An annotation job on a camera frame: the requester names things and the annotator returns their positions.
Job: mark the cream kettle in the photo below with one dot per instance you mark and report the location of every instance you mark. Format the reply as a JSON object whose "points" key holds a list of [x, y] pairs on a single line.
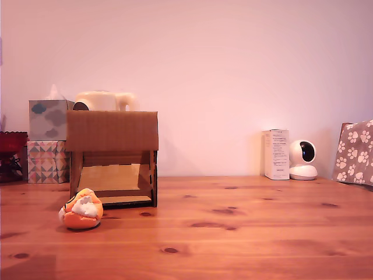
{"points": [[100, 100]]}

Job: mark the red glass bowl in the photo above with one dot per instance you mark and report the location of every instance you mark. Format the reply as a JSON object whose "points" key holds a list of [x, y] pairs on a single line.
{"points": [[10, 143]]}

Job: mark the paw print cloth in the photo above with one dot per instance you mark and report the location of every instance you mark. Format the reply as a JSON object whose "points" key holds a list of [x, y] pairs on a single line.
{"points": [[355, 154]]}

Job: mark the orange and white footbag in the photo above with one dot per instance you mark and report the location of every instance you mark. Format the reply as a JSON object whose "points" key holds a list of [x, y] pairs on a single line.
{"points": [[83, 217]]}

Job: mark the cloud print tissue box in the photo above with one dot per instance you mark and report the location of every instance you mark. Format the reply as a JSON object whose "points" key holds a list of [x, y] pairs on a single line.
{"points": [[48, 119]]}

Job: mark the white printed carton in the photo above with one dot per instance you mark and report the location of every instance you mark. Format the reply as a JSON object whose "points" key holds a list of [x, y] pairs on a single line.
{"points": [[278, 154]]}

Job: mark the white tissue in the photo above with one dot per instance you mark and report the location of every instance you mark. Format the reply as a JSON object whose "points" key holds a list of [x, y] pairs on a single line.
{"points": [[53, 91]]}

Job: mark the small white round camera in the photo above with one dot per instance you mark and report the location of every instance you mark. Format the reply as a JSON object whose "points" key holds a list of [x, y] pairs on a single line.
{"points": [[303, 159]]}

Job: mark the cardboard dice tower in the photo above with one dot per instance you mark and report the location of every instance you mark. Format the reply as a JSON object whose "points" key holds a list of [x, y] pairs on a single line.
{"points": [[112, 129]]}

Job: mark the geometric pattern tissue box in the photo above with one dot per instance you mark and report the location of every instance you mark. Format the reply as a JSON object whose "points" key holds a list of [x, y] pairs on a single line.
{"points": [[46, 161]]}

